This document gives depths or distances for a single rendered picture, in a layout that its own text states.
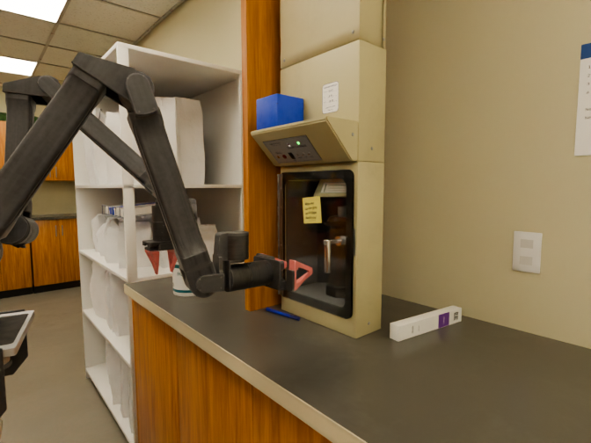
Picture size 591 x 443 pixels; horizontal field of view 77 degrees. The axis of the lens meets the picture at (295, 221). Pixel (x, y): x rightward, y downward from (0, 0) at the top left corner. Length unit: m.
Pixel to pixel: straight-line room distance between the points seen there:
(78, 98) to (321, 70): 0.63
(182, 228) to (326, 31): 0.67
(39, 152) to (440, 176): 1.10
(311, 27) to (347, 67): 0.20
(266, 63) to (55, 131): 0.74
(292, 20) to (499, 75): 0.63
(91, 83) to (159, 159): 0.16
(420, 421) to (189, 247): 0.52
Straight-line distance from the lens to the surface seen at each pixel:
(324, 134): 0.94
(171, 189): 0.74
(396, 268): 1.45
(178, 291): 1.46
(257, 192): 1.21
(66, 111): 0.75
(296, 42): 1.21
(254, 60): 1.27
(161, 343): 1.49
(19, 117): 1.23
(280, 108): 1.07
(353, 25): 1.06
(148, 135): 0.74
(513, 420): 0.82
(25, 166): 0.74
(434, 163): 1.34
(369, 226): 1.01
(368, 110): 1.02
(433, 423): 0.76
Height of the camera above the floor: 1.34
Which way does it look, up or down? 5 degrees down
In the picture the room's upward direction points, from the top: straight up
